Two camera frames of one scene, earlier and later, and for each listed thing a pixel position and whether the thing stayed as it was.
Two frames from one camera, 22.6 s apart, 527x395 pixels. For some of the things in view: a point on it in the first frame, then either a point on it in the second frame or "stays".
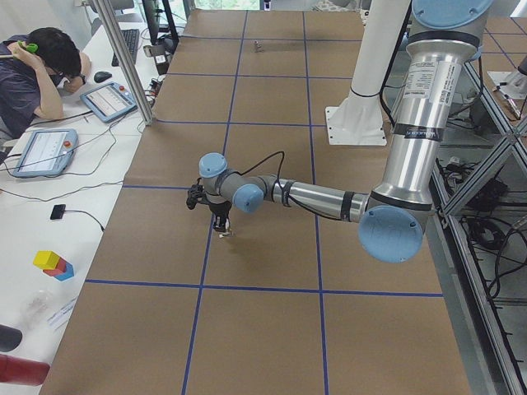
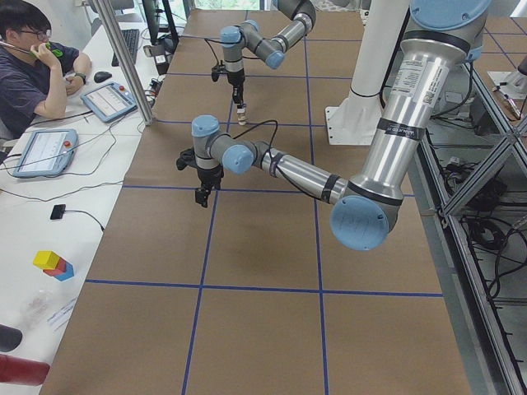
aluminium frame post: x=136 y=81 stays
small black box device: x=58 y=211 stays
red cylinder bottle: x=19 y=370 stays
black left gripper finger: x=218 y=221 -> x=200 y=197
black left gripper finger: x=227 y=224 -> x=204 y=199
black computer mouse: x=100 y=76 stays
